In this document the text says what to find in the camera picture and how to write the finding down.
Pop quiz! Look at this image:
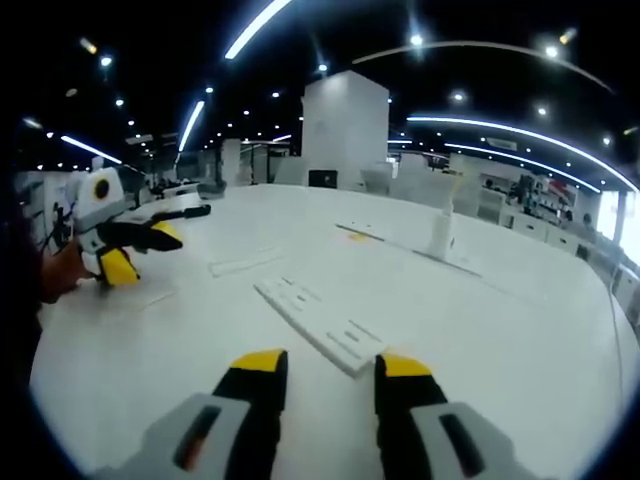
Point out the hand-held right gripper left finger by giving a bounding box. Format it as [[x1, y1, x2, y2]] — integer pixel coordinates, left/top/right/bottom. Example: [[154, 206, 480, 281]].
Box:
[[93, 348, 290, 480]]

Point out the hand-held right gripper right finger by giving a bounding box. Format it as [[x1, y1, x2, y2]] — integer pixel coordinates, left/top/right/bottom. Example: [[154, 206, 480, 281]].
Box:
[[373, 352, 554, 480]]

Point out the white socket holder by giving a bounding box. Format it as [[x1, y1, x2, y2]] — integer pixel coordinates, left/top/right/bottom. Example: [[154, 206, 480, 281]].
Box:
[[253, 275, 391, 380]]

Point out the person's left hand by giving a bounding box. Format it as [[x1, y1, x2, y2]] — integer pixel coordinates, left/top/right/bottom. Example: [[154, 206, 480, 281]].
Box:
[[41, 238, 102, 305]]

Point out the black cylindrical object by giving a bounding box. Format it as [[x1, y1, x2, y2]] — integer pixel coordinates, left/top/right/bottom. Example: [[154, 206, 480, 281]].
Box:
[[148, 203, 213, 222]]

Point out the maroon shirt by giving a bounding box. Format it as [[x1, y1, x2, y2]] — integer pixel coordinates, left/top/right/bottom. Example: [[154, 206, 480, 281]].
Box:
[[0, 194, 47, 381]]

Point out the black monitor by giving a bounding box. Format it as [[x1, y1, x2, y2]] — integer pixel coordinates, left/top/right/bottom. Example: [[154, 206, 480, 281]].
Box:
[[307, 169, 340, 189]]

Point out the white bottle on table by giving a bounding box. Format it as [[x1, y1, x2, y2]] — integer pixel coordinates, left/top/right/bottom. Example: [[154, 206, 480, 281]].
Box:
[[429, 209, 458, 260]]

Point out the white square pillar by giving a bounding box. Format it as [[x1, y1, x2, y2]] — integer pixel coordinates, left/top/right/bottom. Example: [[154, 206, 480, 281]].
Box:
[[300, 69, 391, 192]]

